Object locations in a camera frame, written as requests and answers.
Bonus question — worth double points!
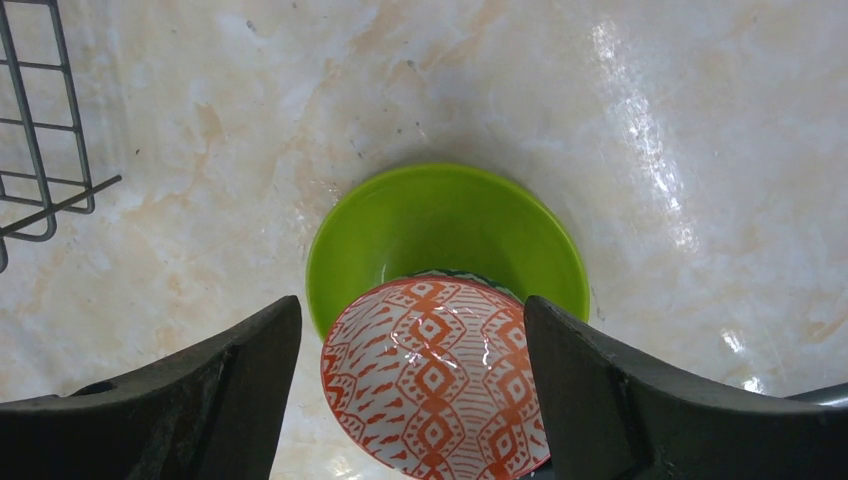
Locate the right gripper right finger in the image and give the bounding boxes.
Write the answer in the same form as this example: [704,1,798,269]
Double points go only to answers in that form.
[524,296,847,479]

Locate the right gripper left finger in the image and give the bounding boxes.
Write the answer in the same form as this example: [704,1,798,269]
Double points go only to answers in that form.
[1,296,302,479]

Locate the red patterned bowl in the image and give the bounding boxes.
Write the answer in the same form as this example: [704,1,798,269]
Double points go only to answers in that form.
[321,270,550,479]

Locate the dark wire dish rack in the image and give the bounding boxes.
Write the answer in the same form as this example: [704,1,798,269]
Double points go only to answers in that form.
[1,1,122,271]

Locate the green plate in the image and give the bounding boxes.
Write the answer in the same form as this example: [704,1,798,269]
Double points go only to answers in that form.
[306,163,591,338]

